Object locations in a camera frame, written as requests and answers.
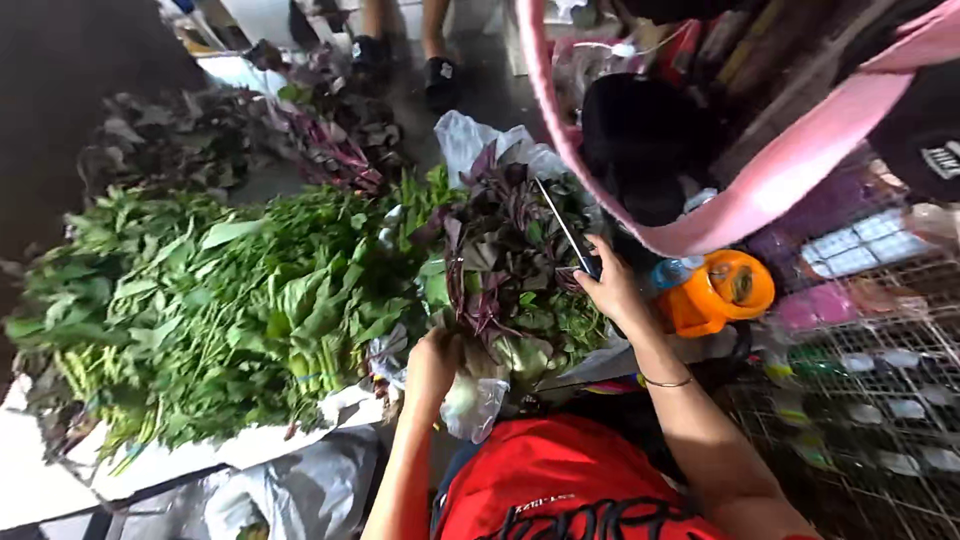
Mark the person's left hand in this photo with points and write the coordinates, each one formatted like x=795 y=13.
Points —
x=430 y=369

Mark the person's right hand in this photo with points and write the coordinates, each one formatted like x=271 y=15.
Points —
x=615 y=285

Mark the person's right thumb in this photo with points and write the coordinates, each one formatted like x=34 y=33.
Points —
x=588 y=283

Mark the person's right index finger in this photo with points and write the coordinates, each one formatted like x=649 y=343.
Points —
x=602 y=249

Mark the person's left fingers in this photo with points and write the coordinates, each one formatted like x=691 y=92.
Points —
x=448 y=341

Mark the person's right forearm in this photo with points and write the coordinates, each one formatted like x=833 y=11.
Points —
x=694 y=416

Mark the person's left forearm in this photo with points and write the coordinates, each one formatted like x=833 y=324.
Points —
x=401 y=476

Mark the small clear plastic bag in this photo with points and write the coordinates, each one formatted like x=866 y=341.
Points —
x=471 y=409

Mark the clear blue plastic bottle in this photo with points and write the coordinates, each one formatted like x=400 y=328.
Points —
x=671 y=273

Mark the pile of purple-stemmed leafy vegetables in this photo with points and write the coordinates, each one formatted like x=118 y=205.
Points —
x=487 y=262

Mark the orange plastic container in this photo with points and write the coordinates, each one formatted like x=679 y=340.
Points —
x=694 y=300

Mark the black cloth bag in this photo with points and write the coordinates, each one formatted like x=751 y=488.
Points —
x=637 y=135

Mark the translucent white plastic bag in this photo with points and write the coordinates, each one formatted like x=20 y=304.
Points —
x=466 y=142

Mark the person's body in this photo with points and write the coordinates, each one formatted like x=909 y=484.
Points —
x=562 y=472

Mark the grey-white plastic bag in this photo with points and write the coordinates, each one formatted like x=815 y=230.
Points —
x=311 y=484

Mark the pile of green leafy vegetables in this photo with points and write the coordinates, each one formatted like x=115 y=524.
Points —
x=247 y=300

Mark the pink plastic package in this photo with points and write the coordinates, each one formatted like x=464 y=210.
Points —
x=817 y=304

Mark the black shoe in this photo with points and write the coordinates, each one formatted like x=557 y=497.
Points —
x=441 y=77
x=370 y=52

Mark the light blue checkered package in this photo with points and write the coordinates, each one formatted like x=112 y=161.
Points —
x=862 y=244

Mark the heap of dark leafy greens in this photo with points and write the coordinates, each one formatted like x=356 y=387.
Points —
x=202 y=142

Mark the white table cover sheet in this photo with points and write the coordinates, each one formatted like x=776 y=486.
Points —
x=37 y=457

